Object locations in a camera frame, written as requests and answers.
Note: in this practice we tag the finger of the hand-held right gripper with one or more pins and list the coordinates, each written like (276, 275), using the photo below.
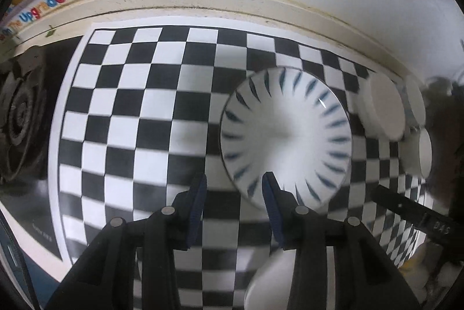
(398, 203)

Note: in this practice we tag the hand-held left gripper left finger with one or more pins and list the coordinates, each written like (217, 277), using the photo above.
(197, 212)

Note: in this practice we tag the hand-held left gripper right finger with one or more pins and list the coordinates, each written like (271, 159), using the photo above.
(272, 214)

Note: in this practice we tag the blue striped white bowl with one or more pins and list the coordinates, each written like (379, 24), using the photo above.
(290, 132)

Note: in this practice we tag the pale crumpled bag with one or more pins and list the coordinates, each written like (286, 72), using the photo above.
(427, 277)

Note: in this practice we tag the dark brown pot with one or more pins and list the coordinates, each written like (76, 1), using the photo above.
(446, 136)

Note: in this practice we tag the black white checkerboard sheet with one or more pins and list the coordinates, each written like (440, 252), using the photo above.
(145, 114)

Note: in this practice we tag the black gas stove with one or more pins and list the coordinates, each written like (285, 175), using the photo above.
(58, 150)

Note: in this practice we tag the round stove burner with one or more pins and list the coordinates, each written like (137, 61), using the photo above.
(20, 114)

